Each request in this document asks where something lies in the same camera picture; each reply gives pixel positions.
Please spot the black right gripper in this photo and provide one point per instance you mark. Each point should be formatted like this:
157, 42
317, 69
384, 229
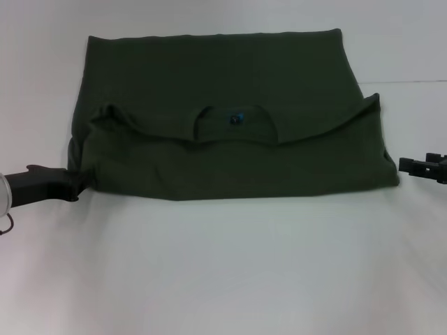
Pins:
438, 169

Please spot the dark green FREE t-shirt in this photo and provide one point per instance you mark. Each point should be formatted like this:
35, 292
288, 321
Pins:
223, 139

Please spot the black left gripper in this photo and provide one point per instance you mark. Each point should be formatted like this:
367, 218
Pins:
38, 185

